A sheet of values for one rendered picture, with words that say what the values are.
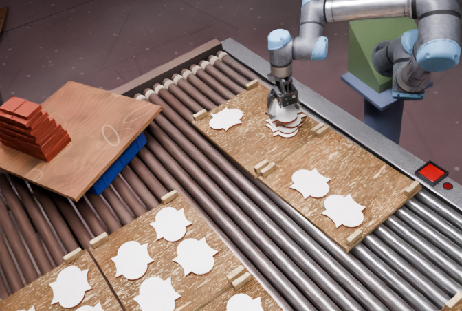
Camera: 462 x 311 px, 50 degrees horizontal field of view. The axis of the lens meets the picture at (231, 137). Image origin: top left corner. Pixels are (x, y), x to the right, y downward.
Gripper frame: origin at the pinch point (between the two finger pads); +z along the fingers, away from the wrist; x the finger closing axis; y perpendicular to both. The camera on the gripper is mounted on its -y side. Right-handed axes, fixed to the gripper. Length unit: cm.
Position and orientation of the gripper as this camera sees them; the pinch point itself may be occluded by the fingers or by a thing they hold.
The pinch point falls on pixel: (283, 112)
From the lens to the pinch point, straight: 189.5
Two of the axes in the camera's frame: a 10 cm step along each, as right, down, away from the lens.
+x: 9.4, -3.2, 1.4
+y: 3.1, 6.2, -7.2
